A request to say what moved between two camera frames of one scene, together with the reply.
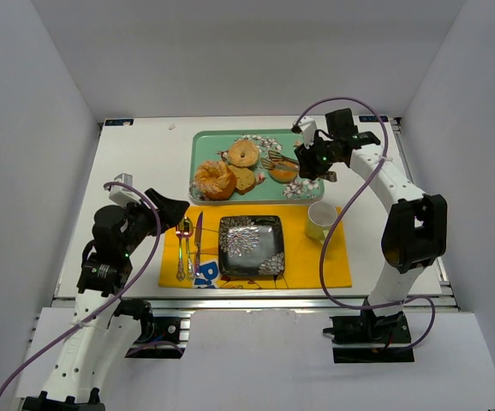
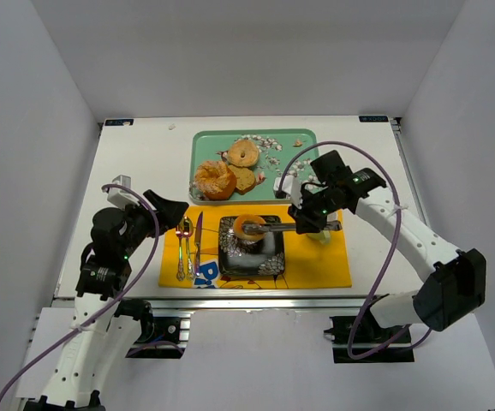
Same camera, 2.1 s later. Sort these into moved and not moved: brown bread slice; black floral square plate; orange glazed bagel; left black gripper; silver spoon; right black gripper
Moved: right black gripper; orange glazed bagel
Not moved: left black gripper; silver spoon; brown bread slice; black floral square plate
